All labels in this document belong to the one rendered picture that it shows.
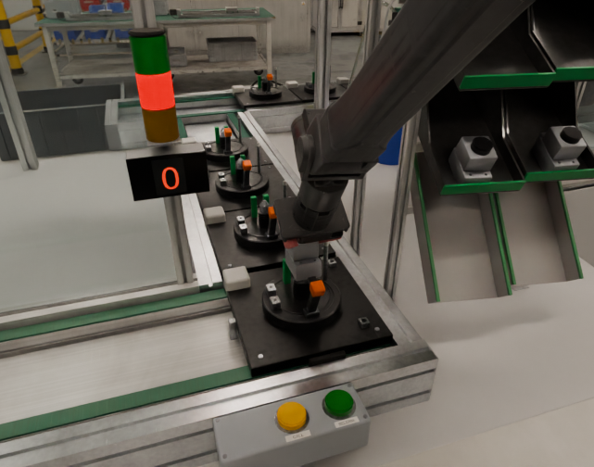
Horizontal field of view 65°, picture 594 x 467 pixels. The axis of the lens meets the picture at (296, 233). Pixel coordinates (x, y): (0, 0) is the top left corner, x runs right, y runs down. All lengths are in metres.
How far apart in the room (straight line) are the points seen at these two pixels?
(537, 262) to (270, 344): 0.51
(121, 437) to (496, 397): 0.60
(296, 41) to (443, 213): 7.38
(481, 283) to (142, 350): 0.60
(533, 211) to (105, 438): 0.81
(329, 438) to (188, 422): 0.19
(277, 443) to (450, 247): 0.45
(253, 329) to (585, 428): 0.55
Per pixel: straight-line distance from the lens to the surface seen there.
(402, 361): 0.78
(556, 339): 1.07
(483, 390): 0.92
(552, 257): 0.99
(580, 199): 1.92
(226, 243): 1.02
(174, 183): 0.78
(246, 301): 0.86
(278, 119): 1.95
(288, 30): 8.13
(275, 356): 0.76
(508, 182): 0.79
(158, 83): 0.73
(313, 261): 0.75
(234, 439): 0.68
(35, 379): 0.90
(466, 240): 0.90
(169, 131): 0.75
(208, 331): 0.89
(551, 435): 0.90
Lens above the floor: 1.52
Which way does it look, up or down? 32 degrees down
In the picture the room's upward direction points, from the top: straight up
